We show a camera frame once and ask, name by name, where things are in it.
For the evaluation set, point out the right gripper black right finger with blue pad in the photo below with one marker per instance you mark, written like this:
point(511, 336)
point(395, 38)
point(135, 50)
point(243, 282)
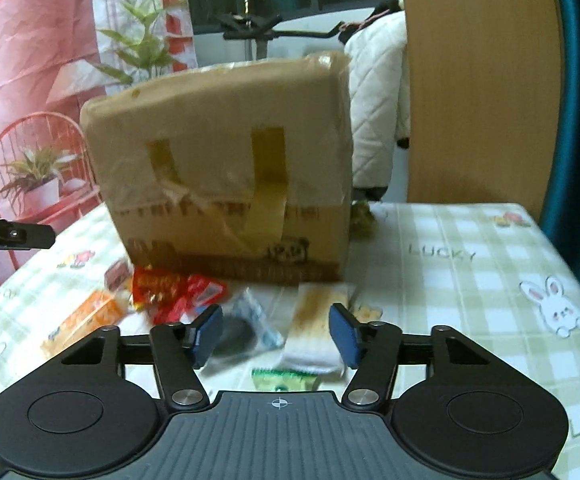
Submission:
point(371, 350)

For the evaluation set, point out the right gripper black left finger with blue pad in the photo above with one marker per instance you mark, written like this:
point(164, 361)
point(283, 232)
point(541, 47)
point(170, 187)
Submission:
point(178, 351)

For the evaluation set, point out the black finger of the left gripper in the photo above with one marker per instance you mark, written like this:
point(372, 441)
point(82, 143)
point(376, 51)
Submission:
point(25, 236)

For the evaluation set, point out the red candy wrapper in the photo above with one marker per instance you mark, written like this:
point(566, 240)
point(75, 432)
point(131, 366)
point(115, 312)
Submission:
point(170, 297)

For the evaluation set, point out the beige white snack packet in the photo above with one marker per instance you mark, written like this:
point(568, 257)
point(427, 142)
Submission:
point(309, 347)

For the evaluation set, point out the clear dark snack packet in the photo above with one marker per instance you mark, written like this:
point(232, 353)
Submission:
point(247, 330)

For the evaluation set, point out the orange bread packet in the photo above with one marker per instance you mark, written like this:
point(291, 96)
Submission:
point(100, 309)

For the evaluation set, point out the small green snack packet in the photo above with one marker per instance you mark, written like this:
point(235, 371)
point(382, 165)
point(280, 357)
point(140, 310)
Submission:
point(266, 380)

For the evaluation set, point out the small brown label packet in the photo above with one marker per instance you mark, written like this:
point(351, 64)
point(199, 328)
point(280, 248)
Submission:
point(117, 275)

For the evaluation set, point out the checked rabbit tablecloth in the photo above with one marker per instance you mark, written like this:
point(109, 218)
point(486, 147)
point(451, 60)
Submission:
point(486, 270)

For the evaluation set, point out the brown cardboard box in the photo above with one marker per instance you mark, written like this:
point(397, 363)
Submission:
point(239, 171)

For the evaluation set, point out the red chair printed backdrop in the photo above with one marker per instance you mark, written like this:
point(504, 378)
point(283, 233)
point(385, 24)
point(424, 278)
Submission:
point(55, 55)

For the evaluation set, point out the white quilted blanket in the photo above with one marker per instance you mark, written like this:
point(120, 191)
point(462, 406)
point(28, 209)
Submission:
point(379, 88)

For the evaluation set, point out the wooden headboard panel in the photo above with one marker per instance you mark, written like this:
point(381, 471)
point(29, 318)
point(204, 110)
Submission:
point(486, 81)

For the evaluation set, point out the black exercise bike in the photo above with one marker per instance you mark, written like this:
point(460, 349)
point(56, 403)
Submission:
point(257, 32)

